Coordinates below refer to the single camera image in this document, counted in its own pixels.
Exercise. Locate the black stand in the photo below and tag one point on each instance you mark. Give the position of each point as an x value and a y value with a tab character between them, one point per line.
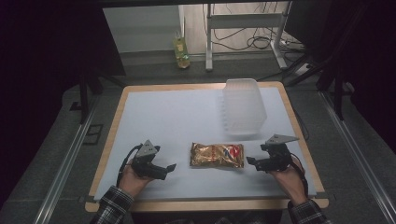
85	90
337	93

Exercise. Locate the black floor bracket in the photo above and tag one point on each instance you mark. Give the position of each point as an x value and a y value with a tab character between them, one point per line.
93	133

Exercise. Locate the gold snack packet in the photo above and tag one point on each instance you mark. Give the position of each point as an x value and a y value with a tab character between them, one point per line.
217	155

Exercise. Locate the person's left hand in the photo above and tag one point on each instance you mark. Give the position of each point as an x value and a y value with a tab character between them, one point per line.
134	182

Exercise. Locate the yellow green bottle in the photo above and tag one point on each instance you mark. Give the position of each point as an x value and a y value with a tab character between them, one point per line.
181	49

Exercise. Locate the white metal stand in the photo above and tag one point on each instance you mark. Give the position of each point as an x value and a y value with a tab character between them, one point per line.
246	23

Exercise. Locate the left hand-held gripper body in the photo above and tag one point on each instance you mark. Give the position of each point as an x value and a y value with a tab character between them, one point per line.
146	160

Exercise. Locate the clear plastic container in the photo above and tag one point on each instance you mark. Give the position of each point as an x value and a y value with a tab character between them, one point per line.
244	106

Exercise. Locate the metal floor rail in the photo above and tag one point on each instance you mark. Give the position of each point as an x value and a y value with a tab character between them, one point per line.
67	168
358	155

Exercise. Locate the white table mat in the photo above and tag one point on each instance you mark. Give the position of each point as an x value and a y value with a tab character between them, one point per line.
174	124

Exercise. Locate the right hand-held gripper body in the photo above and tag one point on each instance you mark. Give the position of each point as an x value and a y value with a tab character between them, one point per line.
276	155

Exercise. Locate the person's right hand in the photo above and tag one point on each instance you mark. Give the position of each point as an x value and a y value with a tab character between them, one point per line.
291	183

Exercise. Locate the wooden table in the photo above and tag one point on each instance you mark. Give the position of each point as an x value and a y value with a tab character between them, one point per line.
118	109

